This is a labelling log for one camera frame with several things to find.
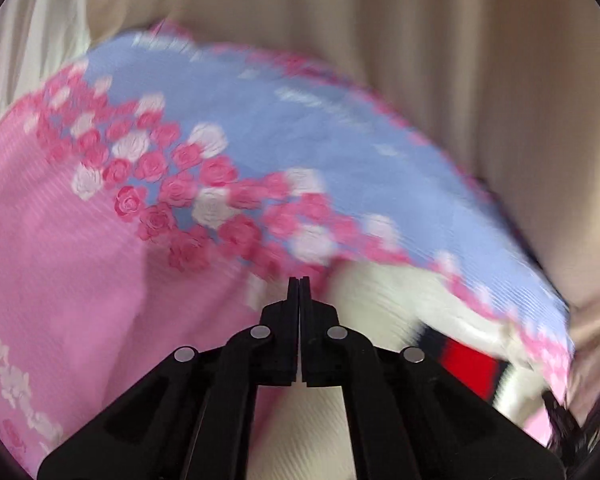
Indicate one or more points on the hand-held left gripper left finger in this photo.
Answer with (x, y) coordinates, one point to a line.
(289, 320)

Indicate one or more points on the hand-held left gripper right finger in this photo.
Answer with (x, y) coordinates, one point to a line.
(307, 320)

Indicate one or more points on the white knit sweater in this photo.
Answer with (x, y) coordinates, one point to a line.
(380, 300)

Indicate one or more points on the pink blue floral bed sheet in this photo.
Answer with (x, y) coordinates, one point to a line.
(80, 260)

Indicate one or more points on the beige curtain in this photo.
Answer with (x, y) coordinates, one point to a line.
(380, 20)

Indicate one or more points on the white satin curtain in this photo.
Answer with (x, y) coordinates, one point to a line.
(35, 25)

